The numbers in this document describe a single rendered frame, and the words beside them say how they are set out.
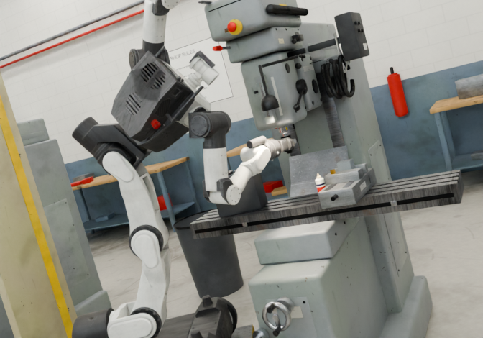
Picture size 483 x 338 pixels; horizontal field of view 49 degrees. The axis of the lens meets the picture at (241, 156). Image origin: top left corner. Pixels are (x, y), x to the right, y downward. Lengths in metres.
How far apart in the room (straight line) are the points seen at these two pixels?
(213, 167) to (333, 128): 0.91
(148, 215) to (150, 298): 0.35
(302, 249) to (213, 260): 2.04
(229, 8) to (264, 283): 1.12
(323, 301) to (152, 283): 0.70
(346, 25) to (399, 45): 4.02
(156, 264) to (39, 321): 1.40
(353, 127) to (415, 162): 3.96
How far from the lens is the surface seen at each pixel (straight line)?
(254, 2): 2.19
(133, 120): 2.05
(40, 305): 3.47
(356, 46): 2.49
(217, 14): 2.26
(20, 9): 9.39
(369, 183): 2.39
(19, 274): 3.37
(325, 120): 2.74
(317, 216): 2.34
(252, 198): 2.49
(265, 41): 2.27
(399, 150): 6.63
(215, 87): 7.30
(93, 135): 2.19
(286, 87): 2.30
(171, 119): 2.02
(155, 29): 2.21
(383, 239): 2.83
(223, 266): 4.27
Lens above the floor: 1.47
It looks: 6 degrees down
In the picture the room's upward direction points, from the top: 15 degrees counter-clockwise
